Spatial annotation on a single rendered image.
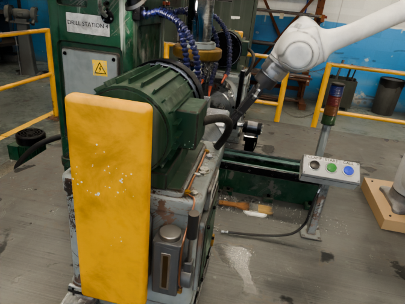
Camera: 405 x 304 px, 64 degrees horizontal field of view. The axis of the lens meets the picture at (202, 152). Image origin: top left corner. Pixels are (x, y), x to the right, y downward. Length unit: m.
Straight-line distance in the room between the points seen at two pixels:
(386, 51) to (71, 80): 5.83
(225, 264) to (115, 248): 0.47
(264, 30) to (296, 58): 5.31
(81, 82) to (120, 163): 0.75
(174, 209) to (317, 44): 0.58
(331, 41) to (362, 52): 5.47
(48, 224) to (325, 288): 0.86
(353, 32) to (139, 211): 0.74
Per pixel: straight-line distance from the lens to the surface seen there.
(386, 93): 6.27
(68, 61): 1.23
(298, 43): 0.92
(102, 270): 0.65
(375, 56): 6.51
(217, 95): 1.47
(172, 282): 0.66
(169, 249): 0.60
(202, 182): 0.65
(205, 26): 1.19
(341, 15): 6.31
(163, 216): 0.63
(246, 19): 4.31
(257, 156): 1.38
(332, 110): 1.56
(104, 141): 0.50
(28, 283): 0.99
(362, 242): 1.26
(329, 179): 1.05
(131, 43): 1.13
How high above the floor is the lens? 1.49
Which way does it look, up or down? 25 degrees down
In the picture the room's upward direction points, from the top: 6 degrees clockwise
